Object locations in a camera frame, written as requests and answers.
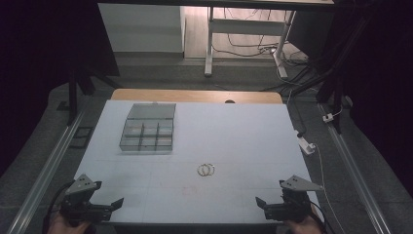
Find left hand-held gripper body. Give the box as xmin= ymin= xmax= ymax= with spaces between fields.
xmin=59 ymin=174 xmax=113 ymax=226

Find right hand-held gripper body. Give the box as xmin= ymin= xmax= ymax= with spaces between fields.
xmin=263 ymin=175 xmax=325 ymax=224

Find person's right hand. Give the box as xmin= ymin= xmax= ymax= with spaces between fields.
xmin=284 ymin=208 xmax=325 ymax=234

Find person's left hand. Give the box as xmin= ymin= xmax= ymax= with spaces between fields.
xmin=47 ymin=213 xmax=93 ymax=234

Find white power strip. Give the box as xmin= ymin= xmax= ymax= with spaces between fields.
xmin=294 ymin=129 xmax=317 ymax=156

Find clear plastic compartment box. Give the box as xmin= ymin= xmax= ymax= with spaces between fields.
xmin=119 ymin=102 xmax=177 ymax=153

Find black stand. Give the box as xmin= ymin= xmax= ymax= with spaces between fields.
xmin=285 ymin=13 xmax=374 ymax=135
xmin=56 ymin=62 xmax=122 ymax=127

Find wooden table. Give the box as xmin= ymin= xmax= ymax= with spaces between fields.
xmin=110 ymin=88 xmax=283 ymax=105

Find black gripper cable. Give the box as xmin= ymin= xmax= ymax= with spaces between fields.
xmin=308 ymin=200 xmax=329 ymax=234
xmin=41 ymin=180 xmax=76 ymax=234

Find white cable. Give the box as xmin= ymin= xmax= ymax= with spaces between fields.
xmin=312 ymin=142 xmax=347 ymax=234

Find aluminium rail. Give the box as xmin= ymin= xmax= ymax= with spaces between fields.
xmin=6 ymin=108 xmax=86 ymax=234
xmin=317 ymin=102 xmax=394 ymax=234

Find black floor frame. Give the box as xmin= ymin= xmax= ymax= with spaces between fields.
xmin=68 ymin=126 xmax=95 ymax=150

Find black floor cables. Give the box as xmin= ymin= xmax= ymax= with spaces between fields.
xmin=211 ymin=8 xmax=313 ymax=93

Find white desk frame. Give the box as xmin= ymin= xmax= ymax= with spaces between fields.
xmin=204 ymin=6 xmax=297 ymax=79

